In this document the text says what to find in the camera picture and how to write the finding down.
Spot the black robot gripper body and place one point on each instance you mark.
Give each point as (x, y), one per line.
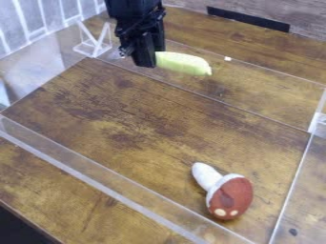
(135, 16)

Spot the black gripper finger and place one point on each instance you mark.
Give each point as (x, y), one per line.
(157, 36)
(143, 54)

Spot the green handled metal spoon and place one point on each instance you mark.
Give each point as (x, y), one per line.
(186, 63)

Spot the black strip on table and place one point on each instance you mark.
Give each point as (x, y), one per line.
(248, 19)

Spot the red cap toy mushroom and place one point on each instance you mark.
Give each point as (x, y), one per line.
(228, 192)

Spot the clear acrylic triangle bracket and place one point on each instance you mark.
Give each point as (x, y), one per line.
(91, 46)

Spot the clear acrylic enclosure wall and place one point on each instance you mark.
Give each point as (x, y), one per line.
(99, 144)

